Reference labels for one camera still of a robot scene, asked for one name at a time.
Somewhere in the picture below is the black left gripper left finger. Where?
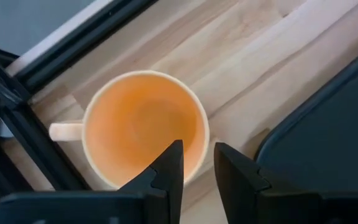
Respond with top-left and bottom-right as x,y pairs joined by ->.
118,139 -> 185,224

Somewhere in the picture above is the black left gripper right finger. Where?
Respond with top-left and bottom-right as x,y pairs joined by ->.
214,142 -> 319,224

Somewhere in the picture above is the orange cup with handle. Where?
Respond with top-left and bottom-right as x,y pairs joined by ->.
48,70 -> 211,190

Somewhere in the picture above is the black plastic tray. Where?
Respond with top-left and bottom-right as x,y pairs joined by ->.
255,40 -> 358,200

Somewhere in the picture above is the black aluminium table frame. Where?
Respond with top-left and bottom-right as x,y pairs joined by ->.
0,0 -> 160,200

